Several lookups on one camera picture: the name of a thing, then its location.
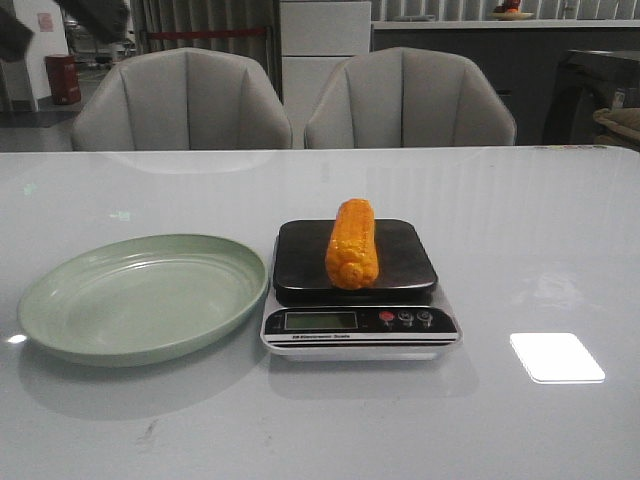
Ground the orange corn cob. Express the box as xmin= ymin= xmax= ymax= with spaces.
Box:
xmin=325 ymin=198 xmax=379 ymax=290

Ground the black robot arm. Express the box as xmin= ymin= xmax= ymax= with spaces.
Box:
xmin=1 ymin=0 xmax=130 ymax=62

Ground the black electronic kitchen scale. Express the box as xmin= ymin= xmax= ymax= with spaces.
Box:
xmin=260 ymin=219 xmax=462 ymax=361

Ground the right grey upholstered chair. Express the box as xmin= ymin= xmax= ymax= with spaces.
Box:
xmin=304 ymin=47 xmax=517 ymax=149

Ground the grey upholstered chair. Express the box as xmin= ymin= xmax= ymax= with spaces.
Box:
xmin=304 ymin=47 xmax=517 ymax=149
xmin=70 ymin=47 xmax=292 ymax=151

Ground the light green plate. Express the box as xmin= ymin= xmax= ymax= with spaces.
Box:
xmin=18 ymin=234 xmax=268 ymax=368

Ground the left grey upholstered chair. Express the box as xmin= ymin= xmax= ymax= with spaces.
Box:
xmin=70 ymin=47 xmax=292 ymax=151

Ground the white cabinet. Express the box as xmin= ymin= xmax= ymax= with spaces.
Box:
xmin=280 ymin=1 xmax=371 ymax=149

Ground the red barrier tape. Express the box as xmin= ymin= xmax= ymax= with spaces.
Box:
xmin=146 ymin=27 xmax=269 ymax=41

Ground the grey counter with white top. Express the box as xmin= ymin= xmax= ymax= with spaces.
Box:
xmin=372 ymin=20 xmax=639 ymax=145

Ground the fruit bowl on counter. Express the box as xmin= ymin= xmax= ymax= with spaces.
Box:
xmin=491 ymin=0 xmax=533 ymax=21

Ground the red bin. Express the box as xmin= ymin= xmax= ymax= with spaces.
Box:
xmin=45 ymin=54 xmax=81 ymax=105

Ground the dark appliance at right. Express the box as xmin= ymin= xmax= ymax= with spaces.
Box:
xmin=542 ymin=50 xmax=639 ymax=145

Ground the beige cushion at right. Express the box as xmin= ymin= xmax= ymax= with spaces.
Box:
xmin=593 ymin=108 xmax=640 ymax=151

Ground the pink wall notice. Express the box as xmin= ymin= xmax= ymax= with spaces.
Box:
xmin=37 ymin=12 xmax=54 ymax=33

